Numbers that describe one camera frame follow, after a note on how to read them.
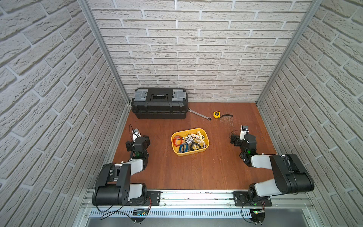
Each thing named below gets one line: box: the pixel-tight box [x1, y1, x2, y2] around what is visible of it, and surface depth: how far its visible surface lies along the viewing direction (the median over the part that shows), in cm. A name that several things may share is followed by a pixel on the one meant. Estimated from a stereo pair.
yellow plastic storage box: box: [171, 127, 210, 157], surface depth 94 cm
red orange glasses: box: [172, 135, 183, 148], surface depth 96 cm
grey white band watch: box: [186, 134, 195, 145], surface depth 94 cm
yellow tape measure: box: [213, 111, 221, 119], surface depth 112 cm
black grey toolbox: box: [131, 87, 189, 120], surface depth 100 cm
